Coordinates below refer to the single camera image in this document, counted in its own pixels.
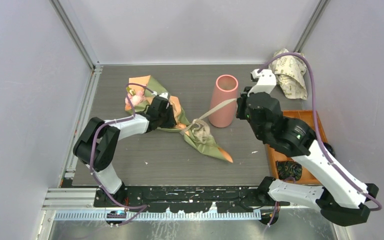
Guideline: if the green orange flower bouquet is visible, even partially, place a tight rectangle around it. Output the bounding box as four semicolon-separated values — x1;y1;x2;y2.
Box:
125;75;233;163

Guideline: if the cream printed ribbon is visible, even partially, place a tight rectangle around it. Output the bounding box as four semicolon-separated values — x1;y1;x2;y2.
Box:
179;100;230;145

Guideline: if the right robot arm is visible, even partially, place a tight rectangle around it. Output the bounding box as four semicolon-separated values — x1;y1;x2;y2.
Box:
236;86;379;227

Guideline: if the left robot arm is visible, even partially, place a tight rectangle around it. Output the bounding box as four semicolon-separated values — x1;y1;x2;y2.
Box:
72;92;176;207

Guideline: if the pink cylindrical vase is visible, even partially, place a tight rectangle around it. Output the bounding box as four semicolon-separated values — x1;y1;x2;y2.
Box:
208;74;239;128

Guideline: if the crumpled printed paper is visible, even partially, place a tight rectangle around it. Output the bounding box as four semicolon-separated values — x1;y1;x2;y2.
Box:
269;55;308;100

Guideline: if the dark patterned rolled tie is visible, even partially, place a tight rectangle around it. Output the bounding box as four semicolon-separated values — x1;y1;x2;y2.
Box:
323;142;336;158
275;160;303;181

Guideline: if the orange compartment tray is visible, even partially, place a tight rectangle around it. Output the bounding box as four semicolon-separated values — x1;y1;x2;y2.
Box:
264;110;330;185

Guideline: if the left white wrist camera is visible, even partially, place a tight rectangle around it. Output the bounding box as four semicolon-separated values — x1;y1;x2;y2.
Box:
151;91;170;101

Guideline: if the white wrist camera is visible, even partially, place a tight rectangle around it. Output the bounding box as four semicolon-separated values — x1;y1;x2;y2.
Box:
151;91;170;101
248;69;277;96

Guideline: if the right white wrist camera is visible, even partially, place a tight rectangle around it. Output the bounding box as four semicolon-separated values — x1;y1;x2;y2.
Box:
248;69;277;96

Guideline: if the aluminium frame rail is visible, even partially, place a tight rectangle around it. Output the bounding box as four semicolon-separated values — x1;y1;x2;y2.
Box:
60;63;103;185

